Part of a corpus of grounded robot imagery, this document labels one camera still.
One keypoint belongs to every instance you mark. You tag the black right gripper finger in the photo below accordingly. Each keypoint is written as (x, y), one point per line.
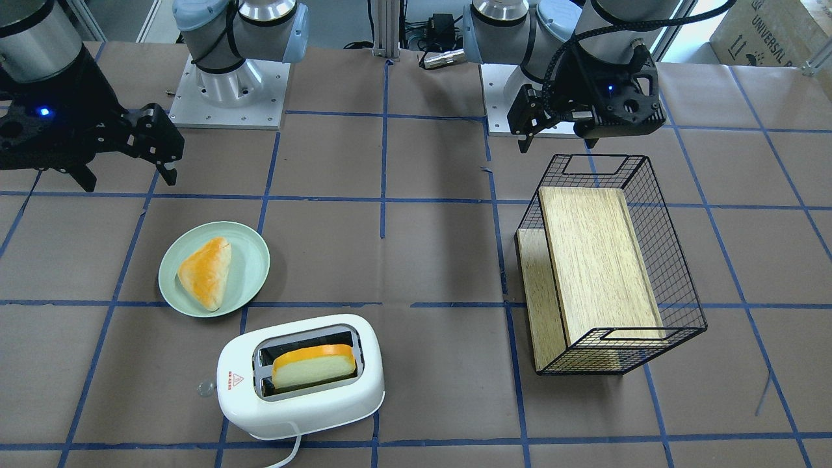
(166, 167)
(155, 138)

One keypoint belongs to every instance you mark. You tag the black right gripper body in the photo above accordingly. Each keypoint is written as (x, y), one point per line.
(88, 97)

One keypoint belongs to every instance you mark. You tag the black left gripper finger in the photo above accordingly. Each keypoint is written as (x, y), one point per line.
(525, 138)
(526, 115)

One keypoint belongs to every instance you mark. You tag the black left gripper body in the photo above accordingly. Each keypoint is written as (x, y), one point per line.
(580, 79)

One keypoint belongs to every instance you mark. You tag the white toaster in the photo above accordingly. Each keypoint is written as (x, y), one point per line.
(249, 399)

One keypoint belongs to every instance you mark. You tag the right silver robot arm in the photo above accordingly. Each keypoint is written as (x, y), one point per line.
(37, 42)

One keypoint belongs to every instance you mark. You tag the bread slice in toaster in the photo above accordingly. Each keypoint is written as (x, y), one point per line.
(307, 366)

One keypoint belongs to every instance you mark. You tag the light green plate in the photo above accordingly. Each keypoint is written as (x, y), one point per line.
(249, 267)

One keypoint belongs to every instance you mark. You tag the triangular bread on plate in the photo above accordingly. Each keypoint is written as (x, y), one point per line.
(204, 274)

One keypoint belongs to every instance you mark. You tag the cardboard box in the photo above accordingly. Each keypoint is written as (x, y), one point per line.
(771, 33)

